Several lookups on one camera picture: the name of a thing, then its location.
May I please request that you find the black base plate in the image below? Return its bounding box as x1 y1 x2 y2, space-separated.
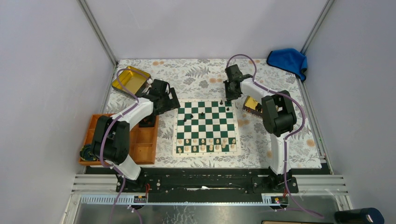
116 168 299 193

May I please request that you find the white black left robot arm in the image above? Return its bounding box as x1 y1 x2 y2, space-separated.
91 79 180 192

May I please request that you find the gold tin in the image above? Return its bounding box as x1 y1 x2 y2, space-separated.
111 66 153 98
242 96 262 118

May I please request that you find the black tape roll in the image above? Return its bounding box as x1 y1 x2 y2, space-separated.
79 144 97 161

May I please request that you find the dark cylinder bottle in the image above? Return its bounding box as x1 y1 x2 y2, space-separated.
334 208 385 224

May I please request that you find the blue cloth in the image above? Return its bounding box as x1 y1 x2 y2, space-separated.
267 48 308 82

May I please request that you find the wooden compartment tray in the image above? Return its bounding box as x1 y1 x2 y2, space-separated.
78 113 159 166

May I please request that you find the green white chess board mat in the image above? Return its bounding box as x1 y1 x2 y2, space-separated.
172 98 241 157

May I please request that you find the gold tin right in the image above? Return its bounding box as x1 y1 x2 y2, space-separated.
242 96 262 118

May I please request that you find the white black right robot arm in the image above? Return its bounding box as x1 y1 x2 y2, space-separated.
224 64 297 192

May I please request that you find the gold tin left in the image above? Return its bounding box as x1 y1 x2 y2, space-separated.
111 66 153 98

